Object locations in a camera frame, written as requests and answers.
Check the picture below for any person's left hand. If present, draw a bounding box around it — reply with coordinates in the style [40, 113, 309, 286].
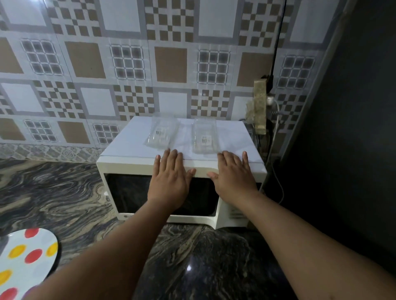
[147, 149, 197, 213]

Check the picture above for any person's right hand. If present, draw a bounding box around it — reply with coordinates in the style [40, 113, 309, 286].
[207, 151, 260, 208]

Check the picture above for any person's right forearm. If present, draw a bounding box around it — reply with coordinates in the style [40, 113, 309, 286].
[236, 192, 396, 300]

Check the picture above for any person's left forearm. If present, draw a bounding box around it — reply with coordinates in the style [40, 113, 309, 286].
[23, 199, 174, 300]

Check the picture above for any white microwave oven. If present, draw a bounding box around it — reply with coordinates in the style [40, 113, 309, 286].
[96, 116, 268, 230]

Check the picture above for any clear plastic container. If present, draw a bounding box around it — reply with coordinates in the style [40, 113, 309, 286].
[191, 118, 218, 155]
[144, 112, 180, 149]

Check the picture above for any polka dot plate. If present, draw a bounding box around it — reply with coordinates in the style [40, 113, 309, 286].
[0, 228, 59, 300]

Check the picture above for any white cable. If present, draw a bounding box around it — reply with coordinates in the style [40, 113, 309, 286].
[265, 98, 284, 205]

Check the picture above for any wall socket board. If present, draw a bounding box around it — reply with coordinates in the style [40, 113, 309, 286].
[246, 78, 268, 135]

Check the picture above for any black power cable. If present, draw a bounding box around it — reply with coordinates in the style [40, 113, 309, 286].
[265, 0, 287, 90]

